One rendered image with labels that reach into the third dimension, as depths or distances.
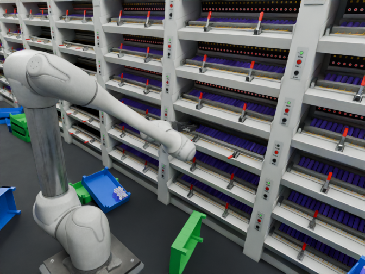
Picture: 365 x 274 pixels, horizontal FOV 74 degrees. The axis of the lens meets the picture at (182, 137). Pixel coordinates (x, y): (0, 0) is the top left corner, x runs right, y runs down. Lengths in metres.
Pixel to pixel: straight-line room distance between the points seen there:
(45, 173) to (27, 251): 0.70
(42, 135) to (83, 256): 0.47
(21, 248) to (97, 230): 0.75
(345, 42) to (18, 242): 1.83
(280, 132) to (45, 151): 0.96
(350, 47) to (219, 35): 0.54
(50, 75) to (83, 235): 0.57
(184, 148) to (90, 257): 0.56
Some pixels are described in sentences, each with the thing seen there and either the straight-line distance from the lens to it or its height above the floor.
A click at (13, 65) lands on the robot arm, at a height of 1.02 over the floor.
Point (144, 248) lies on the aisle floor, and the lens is 1.55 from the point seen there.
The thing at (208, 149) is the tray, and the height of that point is 0.56.
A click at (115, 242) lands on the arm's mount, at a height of 0.22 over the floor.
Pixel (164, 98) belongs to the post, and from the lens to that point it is 1.51.
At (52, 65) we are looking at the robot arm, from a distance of 0.77.
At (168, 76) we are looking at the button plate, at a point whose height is 0.91.
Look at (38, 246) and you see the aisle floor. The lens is 1.68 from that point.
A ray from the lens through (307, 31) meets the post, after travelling 1.11.
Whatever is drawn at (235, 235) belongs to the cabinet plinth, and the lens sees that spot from 1.61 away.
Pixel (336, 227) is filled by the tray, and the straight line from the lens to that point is 1.37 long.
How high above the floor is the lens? 1.14
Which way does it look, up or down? 23 degrees down
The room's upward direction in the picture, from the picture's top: 5 degrees clockwise
